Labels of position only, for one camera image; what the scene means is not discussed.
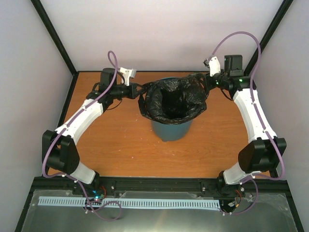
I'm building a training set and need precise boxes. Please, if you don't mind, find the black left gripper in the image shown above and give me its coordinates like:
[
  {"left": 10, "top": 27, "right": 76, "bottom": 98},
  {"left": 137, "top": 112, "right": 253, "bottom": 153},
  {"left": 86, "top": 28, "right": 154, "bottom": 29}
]
[{"left": 111, "top": 82, "right": 145, "bottom": 100}]

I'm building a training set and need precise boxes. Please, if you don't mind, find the black plastic trash bag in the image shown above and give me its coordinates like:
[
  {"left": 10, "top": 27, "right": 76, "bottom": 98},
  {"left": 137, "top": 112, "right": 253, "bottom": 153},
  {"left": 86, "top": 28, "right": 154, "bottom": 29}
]
[{"left": 138, "top": 72, "right": 210, "bottom": 125}]

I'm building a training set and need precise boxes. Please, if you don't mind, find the teal plastic trash bin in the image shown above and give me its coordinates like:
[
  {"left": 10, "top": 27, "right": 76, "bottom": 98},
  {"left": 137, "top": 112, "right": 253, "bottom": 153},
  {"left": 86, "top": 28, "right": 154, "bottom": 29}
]
[{"left": 151, "top": 77, "right": 193, "bottom": 142}]

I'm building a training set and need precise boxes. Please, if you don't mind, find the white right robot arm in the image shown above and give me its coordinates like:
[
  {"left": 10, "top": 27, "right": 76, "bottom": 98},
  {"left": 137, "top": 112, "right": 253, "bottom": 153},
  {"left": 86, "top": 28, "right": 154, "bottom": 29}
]
[{"left": 204, "top": 55, "right": 287, "bottom": 196}]

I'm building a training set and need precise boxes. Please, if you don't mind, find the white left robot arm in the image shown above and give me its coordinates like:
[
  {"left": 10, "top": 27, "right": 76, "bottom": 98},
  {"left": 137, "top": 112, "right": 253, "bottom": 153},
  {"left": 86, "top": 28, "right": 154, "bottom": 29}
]
[{"left": 42, "top": 67, "right": 139, "bottom": 195}]

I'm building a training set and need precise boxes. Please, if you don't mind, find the green lit circuit board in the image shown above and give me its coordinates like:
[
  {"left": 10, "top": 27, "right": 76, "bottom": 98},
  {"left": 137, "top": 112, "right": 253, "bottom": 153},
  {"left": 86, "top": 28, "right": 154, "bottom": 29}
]
[{"left": 93, "top": 186, "right": 107, "bottom": 201}]

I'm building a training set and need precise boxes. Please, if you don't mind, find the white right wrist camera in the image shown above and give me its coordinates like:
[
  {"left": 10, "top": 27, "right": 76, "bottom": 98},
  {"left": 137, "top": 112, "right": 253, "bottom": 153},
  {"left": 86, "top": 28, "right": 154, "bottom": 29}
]
[{"left": 203, "top": 56, "right": 221, "bottom": 77}]

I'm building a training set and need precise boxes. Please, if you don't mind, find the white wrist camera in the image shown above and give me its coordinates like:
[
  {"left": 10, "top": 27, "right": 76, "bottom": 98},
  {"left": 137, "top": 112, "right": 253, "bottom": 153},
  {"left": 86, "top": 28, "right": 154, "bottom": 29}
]
[
  {"left": 203, "top": 56, "right": 221, "bottom": 77},
  {"left": 118, "top": 67, "right": 137, "bottom": 86}
]

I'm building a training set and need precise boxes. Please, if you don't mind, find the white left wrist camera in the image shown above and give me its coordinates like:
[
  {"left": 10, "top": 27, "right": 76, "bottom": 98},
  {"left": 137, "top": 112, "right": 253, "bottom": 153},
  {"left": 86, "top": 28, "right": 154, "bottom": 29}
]
[{"left": 118, "top": 67, "right": 137, "bottom": 86}]

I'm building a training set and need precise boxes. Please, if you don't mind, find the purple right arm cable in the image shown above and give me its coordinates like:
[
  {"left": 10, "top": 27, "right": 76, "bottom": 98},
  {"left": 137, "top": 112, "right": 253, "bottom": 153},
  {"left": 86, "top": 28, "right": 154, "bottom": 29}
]
[{"left": 205, "top": 31, "right": 286, "bottom": 182}]

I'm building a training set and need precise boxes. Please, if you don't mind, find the purple loose base cable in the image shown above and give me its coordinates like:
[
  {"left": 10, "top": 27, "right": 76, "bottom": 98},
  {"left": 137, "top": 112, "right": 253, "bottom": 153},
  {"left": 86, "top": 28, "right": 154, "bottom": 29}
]
[{"left": 77, "top": 181, "right": 123, "bottom": 222}]

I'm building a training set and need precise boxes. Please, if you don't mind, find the black right frame post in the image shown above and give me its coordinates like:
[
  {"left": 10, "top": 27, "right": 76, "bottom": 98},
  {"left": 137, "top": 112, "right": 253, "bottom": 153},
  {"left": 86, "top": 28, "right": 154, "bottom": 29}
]
[{"left": 244, "top": 0, "right": 293, "bottom": 74}]

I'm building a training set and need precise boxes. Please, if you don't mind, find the black frame post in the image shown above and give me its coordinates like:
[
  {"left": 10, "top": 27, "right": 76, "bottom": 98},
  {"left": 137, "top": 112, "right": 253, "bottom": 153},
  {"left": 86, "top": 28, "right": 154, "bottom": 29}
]
[
  {"left": 30, "top": 0, "right": 78, "bottom": 76},
  {"left": 244, "top": 0, "right": 293, "bottom": 74}
]

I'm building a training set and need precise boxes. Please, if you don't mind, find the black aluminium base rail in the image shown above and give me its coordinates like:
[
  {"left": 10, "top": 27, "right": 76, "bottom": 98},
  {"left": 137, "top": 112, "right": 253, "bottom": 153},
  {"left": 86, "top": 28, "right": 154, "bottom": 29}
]
[{"left": 30, "top": 177, "right": 291, "bottom": 200}]

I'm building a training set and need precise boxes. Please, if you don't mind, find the black left frame post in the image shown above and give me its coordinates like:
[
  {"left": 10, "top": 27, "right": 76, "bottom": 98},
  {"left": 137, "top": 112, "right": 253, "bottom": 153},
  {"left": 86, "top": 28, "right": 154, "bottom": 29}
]
[{"left": 30, "top": 0, "right": 78, "bottom": 76}]

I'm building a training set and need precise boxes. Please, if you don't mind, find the light blue slotted cable duct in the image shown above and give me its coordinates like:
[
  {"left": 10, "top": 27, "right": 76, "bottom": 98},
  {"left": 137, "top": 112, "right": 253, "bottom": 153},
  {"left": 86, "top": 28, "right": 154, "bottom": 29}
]
[{"left": 38, "top": 196, "right": 220, "bottom": 211}]

